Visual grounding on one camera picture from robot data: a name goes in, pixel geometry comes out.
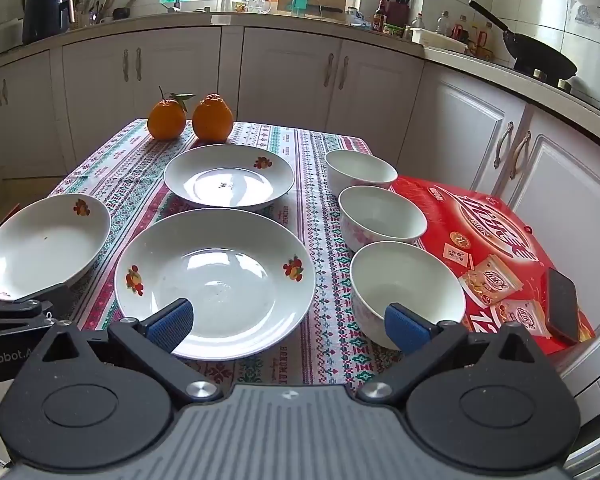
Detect dark blue kitchen appliance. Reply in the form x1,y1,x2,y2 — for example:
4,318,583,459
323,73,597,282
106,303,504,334
21,0,76,45

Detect white tray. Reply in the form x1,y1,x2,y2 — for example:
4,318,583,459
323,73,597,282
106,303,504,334
410,28,468,54

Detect grey kitchen countertop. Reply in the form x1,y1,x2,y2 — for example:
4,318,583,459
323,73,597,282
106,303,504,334
0,7,600,126

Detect red tray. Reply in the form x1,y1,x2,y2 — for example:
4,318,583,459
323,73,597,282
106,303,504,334
390,175,597,356

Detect black smartphone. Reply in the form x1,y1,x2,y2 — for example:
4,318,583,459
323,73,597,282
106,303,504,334
546,267,581,345

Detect white bowl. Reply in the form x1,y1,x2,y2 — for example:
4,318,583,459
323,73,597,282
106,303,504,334
325,149,398,198
350,241,467,352
338,185,428,254

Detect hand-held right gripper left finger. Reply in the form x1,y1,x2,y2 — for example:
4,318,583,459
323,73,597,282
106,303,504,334
40,298,222,407

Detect gas stove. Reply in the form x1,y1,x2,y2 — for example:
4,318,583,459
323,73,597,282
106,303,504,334
515,60,600,121

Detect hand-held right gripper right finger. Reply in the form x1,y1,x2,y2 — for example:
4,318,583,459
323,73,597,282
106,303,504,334
356,302,545,405

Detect patterned tablecloth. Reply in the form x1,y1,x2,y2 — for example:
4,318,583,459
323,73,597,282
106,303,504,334
47,119,421,391

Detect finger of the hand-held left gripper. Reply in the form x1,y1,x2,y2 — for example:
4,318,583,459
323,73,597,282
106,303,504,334
0,284,76,334

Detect orange without leaf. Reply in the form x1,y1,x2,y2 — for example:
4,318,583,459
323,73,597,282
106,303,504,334
192,93,234,142

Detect orange with stem and leaf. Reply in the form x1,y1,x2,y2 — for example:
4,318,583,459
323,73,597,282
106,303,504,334
146,86,196,141

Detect utensil holder with utensils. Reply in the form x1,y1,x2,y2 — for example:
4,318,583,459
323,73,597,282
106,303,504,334
75,0,116,26

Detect large white fruit-print plate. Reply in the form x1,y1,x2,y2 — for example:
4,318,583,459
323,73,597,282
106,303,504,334
114,208,317,361

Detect red knife block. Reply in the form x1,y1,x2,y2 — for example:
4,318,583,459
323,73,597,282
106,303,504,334
384,0,415,28

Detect black wok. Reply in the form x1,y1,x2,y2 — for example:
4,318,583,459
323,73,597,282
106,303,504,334
468,0,579,81

